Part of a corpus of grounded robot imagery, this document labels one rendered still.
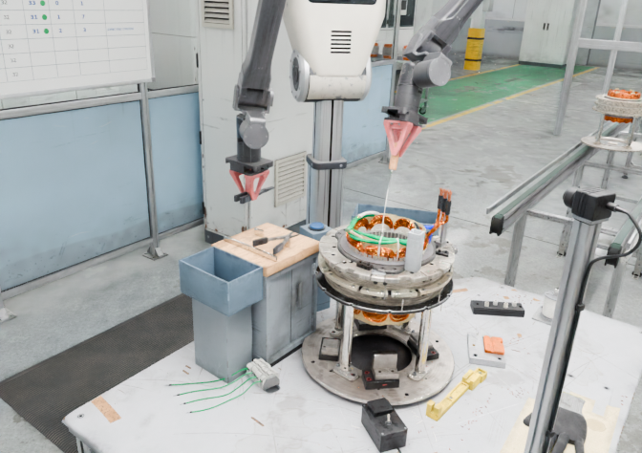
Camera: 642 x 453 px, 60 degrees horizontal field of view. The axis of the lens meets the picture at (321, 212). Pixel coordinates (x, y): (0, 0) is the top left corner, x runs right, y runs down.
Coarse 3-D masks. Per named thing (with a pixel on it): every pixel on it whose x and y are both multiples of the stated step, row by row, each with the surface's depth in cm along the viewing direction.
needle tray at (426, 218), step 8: (360, 208) 170; (368, 208) 169; (376, 208) 169; (384, 208) 168; (392, 208) 168; (400, 208) 167; (408, 208) 167; (352, 216) 160; (400, 216) 168; (408, 216) 167; (416, 216) 167; (424, 216) 166; (432, 216) 166; (424, 224) 156; (432, 224) 167
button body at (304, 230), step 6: (300, 228) 160; (306, 228) 158; (330, 228) 159; (306, 234) 158; (312, 234) 154; (318, 234) 156; (324, 234) 157; (318, 240) 156; (318, 288) 162; (318, 294) 163; (324, 294) 164; (318, 300) 164; (324, 300) 165; (330, 300) 166; (318, 306) 164; (324, 306) 166
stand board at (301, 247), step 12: (252, 228) 148; (264, 228) 149; (276, 228) 149; (240, 240) 141; (276, 240) 142; (300, 240) 143; (312, 240) 143; (240, 252) 135; (252, 252) 135; (288, 252) 136; (300, 252) 136; (312, 252) 141; (264, 264) 129; (276, 264) 130; (288, 264) 134
